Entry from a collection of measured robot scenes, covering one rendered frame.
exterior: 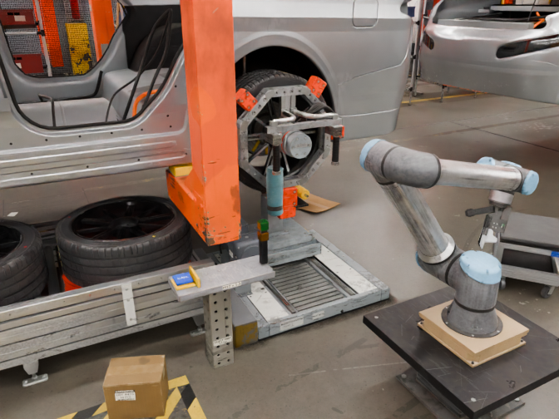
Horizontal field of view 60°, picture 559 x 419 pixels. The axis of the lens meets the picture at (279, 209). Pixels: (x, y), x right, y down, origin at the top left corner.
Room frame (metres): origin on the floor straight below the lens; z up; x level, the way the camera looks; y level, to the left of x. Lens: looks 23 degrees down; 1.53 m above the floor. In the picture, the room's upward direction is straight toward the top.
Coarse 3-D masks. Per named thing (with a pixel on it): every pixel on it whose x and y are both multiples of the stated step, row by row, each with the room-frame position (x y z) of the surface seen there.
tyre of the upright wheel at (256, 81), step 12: (252, 72) 2.71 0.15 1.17; (264, 72) 2.65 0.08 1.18; (276, 72) 2.64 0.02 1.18; (240, 84) 2.59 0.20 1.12; (252, 84) 2.52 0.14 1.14; (264, 84) 2.54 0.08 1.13; (276, 84) 2.57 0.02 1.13; (288, 84) 2.60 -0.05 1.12; (300, 84) 2.64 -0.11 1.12; (240, 108) 2.48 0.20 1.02; (240, 168) 2.47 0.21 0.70; (240, 180) 2.49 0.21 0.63; (252, 180) 2.50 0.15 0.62
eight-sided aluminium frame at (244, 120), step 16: (256, 96) 2.49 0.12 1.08; (272, 96) 2.47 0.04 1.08; (304, 96) 2.60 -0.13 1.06; (256, 112) 2.43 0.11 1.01; (320, 112) 2.60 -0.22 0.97; (240, 128) 2.39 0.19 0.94; (320, 128) 2.65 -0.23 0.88; (240, 144) 2.39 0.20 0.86; (320, 144) 2.65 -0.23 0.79; (240, 160) 2.39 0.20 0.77; (320, 160) 2.60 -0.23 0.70; (256, 176) 2.43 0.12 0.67; (288, 176) 2.57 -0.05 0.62; (304, 176) 2.56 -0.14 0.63
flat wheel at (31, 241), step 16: (0, 224) 2.19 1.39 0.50; (16, 224) 2.18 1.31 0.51; (0, 240) 2.17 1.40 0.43; (16, 240) 2.05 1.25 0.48; (32, 240) 2.01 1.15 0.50; (0, 256) 1.90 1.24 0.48; (16, 256) 1.86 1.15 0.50; (32, 256) 1.92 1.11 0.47; (0, 272) 1.75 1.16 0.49; (16, 272) 1.81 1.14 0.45; (32, 272) 1.90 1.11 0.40; (48, 272) 2.07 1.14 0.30; (0, 288) 1.74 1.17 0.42; (16, 288) 1.79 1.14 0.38; (32, 288) 1.88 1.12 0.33; (0, 304) 1.72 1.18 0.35
